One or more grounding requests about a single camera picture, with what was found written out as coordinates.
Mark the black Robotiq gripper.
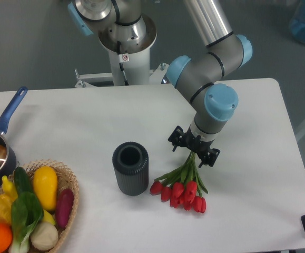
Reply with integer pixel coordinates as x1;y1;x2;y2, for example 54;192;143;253
168;126;220;168

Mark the red tulip bouquet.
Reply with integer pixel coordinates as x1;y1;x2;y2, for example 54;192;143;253
150;151;208;213

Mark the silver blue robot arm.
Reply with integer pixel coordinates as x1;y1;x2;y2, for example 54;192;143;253
68;1;252;166

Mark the dark grey ribbed vase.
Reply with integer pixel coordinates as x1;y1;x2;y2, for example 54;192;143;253
112;142;149;196

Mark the purple sweet potato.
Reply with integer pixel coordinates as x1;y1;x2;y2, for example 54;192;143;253
55;188;74;228

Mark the yellow squash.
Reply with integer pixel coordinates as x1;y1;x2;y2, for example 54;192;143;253
33;166;58;212

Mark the yellow banana tip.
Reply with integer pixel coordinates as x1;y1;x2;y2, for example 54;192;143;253
42;210;56;226

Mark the dark green cucumber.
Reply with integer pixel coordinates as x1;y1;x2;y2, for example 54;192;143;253
14;167;34;195

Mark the green bok choy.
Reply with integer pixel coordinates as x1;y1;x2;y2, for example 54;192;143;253
8;192;43;252

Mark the small yellow gourd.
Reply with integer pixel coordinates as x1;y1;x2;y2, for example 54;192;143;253
2;176;18;201

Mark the yellow bell pepper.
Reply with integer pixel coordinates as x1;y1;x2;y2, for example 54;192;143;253
0;194;15;225

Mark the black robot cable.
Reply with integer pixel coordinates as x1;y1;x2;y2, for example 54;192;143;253
116;41;130;86

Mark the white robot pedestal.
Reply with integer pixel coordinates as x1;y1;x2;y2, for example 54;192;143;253
75;14;169;87

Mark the blue handled saucepan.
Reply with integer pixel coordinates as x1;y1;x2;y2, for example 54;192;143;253
0;86;28;186

